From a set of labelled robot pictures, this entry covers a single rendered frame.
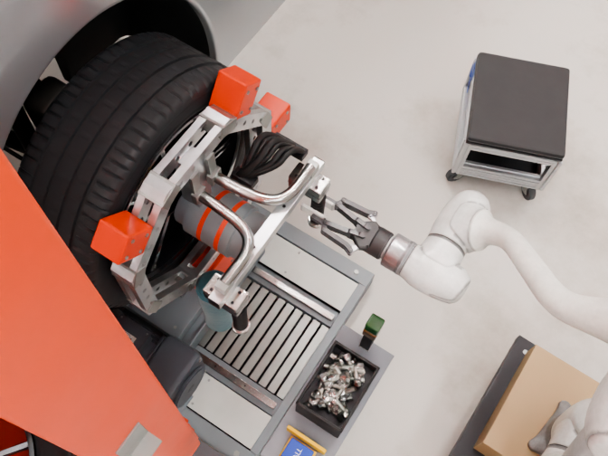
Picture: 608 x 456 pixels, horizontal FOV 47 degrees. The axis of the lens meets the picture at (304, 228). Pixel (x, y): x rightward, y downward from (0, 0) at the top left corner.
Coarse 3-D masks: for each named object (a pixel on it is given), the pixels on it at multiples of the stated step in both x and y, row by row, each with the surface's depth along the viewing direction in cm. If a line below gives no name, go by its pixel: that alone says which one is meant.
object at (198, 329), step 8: (248, 272) 242; (128, 312) 231; (136, 320) 230; (144, 320) 230; (200, 320) 231; (152, 328) 229; (192, 328) 230; (200, 328) 228; (208, 328) 235; (160, 336) 226; (192, 336) 229; (200, 336) 230; (192, 344) 227
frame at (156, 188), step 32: (192, 128) 148; (224, 128) 149; (256, 128) 180; (192, 160) 145; (160, 192) 142; (160, 224) 147; (192, 256) 190; (128, 288) 161; (160, 288) 180; (192, 288) 188
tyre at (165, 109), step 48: (144, 48) 153; (192, 48) 167; (96, 96) 144; (144, 96) 144; (192, 96) 148; (48, 144) 144; (96, 144) 141; (144, 144) 141; (240, 144) 188; (48, 192) 145; (96, 192) 141; (192, 240) 195; (96, 288) 156
